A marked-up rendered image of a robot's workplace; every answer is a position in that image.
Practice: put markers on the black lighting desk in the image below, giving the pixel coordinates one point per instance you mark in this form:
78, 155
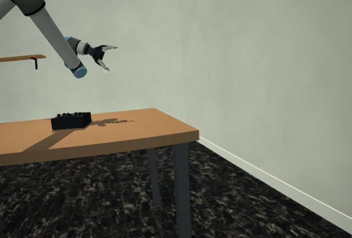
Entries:
70, 121

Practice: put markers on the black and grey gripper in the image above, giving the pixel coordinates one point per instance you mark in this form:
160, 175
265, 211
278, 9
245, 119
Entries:
98, 56

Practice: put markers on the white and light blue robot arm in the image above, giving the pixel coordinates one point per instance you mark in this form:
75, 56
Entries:
67, 47

